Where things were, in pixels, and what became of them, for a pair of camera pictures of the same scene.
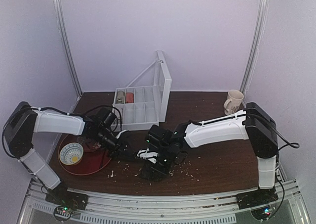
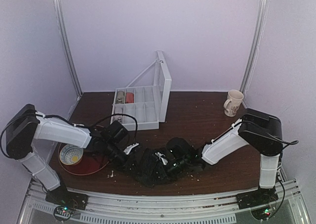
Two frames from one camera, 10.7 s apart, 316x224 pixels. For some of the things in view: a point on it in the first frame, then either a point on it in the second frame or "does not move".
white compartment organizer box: x=143 y=104 does not move
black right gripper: x=160 y=161 to x=171 y=166
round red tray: x=95 y=156 does not move
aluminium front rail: x=125 y=208 does not move
